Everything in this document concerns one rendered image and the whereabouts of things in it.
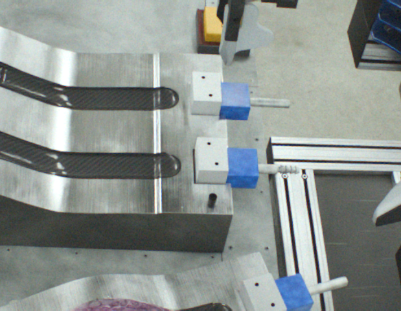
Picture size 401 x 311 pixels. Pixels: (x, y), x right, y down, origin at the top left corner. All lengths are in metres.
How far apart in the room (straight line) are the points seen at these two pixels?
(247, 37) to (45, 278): 0.38
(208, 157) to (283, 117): 1.29
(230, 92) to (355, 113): 1.28
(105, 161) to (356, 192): 0.98
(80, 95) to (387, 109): 1.42
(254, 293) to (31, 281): 0.28
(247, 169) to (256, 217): 0.11
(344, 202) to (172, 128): 0.89
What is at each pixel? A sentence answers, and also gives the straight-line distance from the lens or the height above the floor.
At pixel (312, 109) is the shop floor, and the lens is 2.36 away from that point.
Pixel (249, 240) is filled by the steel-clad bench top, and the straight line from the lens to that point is 1.12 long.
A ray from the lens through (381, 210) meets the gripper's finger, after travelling 0.37.
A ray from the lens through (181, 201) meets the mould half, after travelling 1.03.
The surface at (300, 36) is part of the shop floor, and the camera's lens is 2.54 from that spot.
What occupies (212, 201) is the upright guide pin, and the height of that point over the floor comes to 0.91.
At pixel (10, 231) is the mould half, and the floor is 0.83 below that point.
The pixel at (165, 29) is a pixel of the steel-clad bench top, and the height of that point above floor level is 0.80.
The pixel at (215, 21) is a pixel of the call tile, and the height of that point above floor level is 0.84.
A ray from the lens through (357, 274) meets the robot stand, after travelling 1.84.
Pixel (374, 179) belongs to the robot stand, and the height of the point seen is 0.21.
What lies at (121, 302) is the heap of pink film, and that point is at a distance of 0.94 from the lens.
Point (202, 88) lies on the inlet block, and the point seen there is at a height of 0.92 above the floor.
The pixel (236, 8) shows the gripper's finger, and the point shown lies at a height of 1.10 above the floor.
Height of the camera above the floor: 1.74
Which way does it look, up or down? 52 degrees down
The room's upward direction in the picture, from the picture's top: 12 degrees clockwise
